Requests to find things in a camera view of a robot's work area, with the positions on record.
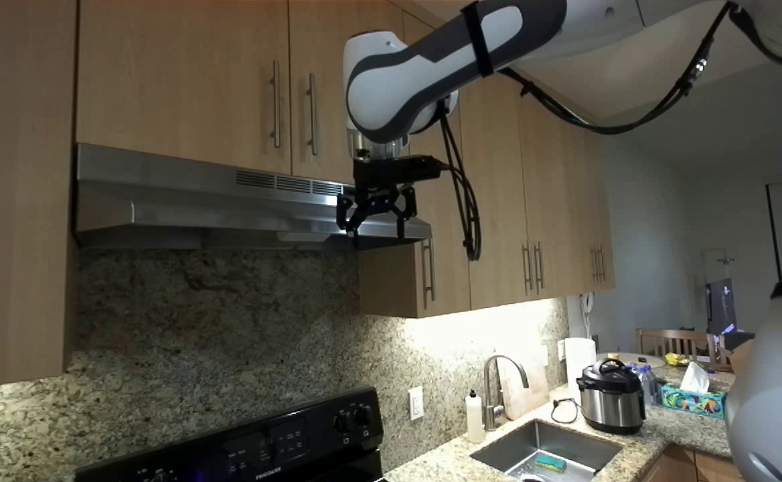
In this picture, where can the dark monitor screen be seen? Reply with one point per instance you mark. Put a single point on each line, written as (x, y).
(719, 308)

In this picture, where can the white wall outlet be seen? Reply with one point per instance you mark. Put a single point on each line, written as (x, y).
(415, 401)

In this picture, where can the black stove control panel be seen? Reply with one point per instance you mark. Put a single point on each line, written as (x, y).
(257, 446)

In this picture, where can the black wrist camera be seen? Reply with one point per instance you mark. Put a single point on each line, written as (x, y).
(400, 166)

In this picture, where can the yellow fruit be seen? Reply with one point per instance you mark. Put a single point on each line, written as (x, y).
(675, 360)

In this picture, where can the metal kitchen faucet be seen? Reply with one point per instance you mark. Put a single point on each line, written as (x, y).
(493, 392)

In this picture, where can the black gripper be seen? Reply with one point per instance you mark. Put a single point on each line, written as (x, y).
(380, 191)

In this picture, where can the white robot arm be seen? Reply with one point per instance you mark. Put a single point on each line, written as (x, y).
(407, 81)

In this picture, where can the white wall fixture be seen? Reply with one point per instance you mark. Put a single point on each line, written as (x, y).
(587, 304)

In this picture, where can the wooden cabinet over hood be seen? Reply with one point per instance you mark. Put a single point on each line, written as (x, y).
(178, 81)

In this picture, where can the wooden chair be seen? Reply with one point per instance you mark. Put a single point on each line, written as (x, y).
(674, 340)

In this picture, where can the stainless steel range hood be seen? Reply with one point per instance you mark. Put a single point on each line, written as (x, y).
(186, 197)

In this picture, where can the clear water bottle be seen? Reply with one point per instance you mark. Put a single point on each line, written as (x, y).
(646, 380)

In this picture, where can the stainless steel sink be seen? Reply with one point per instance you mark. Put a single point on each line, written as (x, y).
(516, 450)

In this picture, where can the silver electric pressure cooker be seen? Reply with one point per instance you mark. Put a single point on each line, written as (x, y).
(611, 401)

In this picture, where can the tall wooden side cabinet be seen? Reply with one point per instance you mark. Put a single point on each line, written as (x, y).
(18, 177)

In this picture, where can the green and yellow sponge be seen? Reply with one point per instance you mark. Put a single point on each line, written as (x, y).
(553, 462)

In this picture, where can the long wooden wall cabinet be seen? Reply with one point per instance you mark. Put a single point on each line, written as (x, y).
(500, 231)

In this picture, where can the white soap bottle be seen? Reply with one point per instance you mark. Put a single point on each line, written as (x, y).
(475, 418)

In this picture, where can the teal tissue box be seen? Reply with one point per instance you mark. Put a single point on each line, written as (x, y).
(690, 401)

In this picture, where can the white paper towel roll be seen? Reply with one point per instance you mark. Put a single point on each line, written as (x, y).
(580, 357)

